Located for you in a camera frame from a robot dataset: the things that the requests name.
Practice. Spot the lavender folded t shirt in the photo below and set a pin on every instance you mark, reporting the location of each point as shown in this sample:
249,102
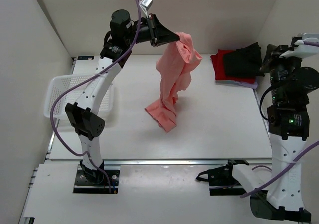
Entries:
246,84

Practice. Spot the aluminium rail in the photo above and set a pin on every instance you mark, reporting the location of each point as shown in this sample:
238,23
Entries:
162,162

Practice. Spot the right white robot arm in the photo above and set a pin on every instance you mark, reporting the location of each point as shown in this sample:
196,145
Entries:
288,126

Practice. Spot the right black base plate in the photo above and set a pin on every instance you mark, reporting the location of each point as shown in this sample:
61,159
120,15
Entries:
235,181

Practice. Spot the black folded t shirt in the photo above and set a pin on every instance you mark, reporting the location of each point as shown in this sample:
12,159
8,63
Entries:
244,62

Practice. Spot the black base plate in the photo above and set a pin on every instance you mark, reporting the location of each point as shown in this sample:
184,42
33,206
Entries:
235,181
83,184

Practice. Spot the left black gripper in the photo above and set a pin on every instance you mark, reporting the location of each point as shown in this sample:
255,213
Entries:
161,34

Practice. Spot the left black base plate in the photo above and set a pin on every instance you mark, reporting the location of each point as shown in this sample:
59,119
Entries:
83,184

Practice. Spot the red folded t shirt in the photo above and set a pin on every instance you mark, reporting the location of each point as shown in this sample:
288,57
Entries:
218,65

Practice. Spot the pink t shirt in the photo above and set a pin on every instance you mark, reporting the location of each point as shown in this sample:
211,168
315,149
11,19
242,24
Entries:
175,66

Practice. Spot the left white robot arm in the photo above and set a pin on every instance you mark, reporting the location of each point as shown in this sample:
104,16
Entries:
83,113

